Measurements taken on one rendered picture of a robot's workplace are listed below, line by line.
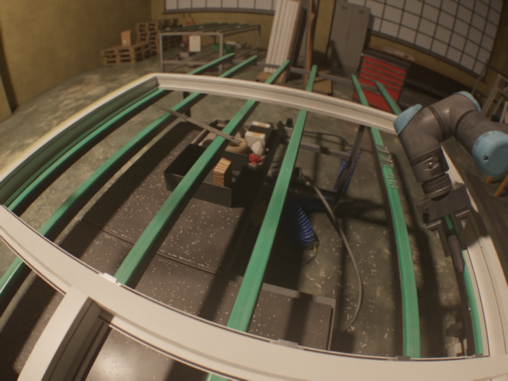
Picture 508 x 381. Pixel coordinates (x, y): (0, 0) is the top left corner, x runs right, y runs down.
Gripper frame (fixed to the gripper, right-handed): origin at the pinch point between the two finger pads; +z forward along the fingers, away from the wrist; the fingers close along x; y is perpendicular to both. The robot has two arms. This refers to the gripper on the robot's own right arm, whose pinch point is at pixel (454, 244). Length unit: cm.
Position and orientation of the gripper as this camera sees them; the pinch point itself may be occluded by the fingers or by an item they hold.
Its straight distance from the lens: 66.1
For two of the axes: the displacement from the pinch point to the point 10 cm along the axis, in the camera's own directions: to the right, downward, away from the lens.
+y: -5.9, 0.9, -8.0
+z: 3.4, 9.3, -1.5
